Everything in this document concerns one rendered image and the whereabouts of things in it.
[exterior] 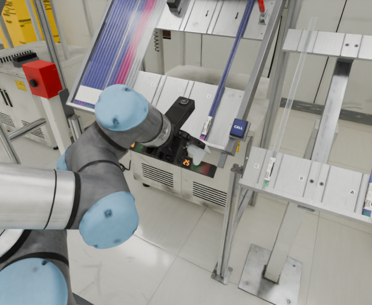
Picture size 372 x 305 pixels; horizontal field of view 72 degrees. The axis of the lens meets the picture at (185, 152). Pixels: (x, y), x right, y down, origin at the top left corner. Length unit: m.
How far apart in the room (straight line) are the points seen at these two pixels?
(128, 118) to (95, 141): 0.07
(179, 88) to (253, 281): 0.92
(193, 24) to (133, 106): 0.67
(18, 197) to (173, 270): 1.09
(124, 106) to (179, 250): 1.08
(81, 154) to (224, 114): 0.51
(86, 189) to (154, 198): 1.30
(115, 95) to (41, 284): 0.31
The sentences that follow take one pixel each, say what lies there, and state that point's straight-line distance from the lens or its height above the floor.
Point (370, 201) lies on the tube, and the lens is 0.71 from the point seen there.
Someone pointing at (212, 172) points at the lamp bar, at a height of 0.65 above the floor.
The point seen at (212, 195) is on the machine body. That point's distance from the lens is 1.41.
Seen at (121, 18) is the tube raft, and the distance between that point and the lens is 1.19.
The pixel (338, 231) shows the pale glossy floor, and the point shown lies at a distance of 1.69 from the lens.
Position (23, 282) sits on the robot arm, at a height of 0.78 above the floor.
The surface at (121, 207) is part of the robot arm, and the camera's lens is 0.34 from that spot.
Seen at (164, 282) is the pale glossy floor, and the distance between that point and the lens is 1.32.
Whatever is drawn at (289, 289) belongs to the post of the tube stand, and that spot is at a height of 0.01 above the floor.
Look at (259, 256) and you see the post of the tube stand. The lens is 1.42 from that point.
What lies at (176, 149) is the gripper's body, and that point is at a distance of 0.59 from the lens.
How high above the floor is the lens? 1.18
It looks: 36 degrees down
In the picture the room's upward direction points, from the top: straight up
